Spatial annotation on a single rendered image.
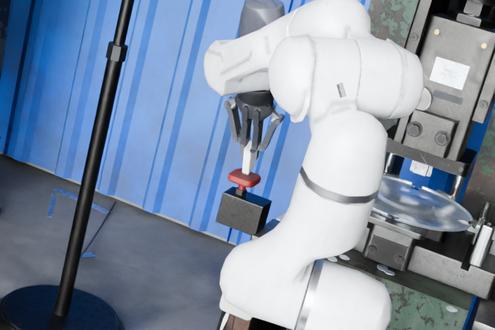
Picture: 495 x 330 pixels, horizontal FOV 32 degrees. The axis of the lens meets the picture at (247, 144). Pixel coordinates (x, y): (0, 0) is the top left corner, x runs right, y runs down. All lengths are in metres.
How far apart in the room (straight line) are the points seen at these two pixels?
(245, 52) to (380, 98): 0.31
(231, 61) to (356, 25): 0.29
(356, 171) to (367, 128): 0.06
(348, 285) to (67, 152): 2.49
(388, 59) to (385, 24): 0.64
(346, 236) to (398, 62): 0.25
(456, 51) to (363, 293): 0.75
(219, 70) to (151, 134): 1.96
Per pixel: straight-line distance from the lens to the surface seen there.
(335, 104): 1.16
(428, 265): 1.89
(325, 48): 1.17
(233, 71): 1.47
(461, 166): 1.91
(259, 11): 1.59
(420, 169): 1.97
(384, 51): 1.21
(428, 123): 1.86
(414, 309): 1.84
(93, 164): 2.43
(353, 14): 1.26
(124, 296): 2.87
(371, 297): 1.26
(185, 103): 3.38
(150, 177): 3.48
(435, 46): 1.87
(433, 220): 1.82
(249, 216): 1.85
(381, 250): 1.87
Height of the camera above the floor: 1.31
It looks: 16 degrees down
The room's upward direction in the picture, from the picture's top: 15 degrees clockwise
